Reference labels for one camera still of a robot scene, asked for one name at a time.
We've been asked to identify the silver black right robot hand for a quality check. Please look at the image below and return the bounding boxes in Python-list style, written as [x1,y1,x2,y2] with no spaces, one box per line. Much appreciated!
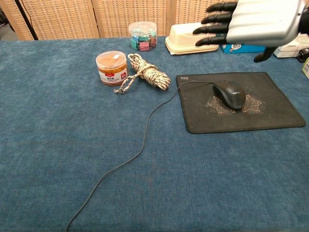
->
[192,0,304,63]

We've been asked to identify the black wired computer mouse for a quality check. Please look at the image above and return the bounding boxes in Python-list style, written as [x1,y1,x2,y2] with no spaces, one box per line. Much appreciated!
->
[212,81,246,110]

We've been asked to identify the thin black mouse cable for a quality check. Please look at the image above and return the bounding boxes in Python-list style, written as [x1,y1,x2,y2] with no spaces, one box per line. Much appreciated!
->
[66,81,217,232]

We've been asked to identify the black printed mouse pad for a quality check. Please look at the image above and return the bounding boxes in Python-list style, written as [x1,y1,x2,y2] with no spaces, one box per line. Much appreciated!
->
[175,71,307,134]

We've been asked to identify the blue printed cardboard box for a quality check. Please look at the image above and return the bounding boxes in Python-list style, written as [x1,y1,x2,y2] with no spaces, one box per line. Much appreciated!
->
[219,43,267,54]

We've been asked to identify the stack of white boxes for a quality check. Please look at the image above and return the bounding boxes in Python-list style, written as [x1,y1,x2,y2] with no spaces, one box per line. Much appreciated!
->
[273,32,309,58]

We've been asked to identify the small black device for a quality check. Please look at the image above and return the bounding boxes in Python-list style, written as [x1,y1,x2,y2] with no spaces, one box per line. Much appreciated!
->
[296,47,309,63]

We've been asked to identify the green and white box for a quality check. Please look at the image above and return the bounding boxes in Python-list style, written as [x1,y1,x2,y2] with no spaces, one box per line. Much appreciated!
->
[301,57,309,80]

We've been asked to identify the cream plastic lidded box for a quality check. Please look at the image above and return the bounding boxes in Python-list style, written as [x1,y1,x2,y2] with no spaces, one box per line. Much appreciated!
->
[165,23,220,56]

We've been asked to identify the clear jar of binder clips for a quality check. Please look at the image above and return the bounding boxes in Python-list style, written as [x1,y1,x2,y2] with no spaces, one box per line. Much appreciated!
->
[128,22,158,52]

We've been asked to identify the woven wicker folding screen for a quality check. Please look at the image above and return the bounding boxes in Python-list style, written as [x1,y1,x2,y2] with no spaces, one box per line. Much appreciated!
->
[0,0,309,41]

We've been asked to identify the clear jar of rubber bands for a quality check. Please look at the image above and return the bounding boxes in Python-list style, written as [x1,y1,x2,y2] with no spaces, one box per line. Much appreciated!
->
[95,51,128,87]

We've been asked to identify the blue fabric tablecloth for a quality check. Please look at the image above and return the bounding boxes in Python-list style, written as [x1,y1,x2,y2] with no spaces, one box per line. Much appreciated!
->
[0,36,309,232]

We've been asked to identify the black stand pole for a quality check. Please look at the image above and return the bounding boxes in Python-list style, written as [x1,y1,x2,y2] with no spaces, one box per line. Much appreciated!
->
[14,0,39,41]

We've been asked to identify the coiled beige braided rope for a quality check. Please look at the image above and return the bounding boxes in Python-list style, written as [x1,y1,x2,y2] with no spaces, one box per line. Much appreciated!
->
[113,53,171,95]

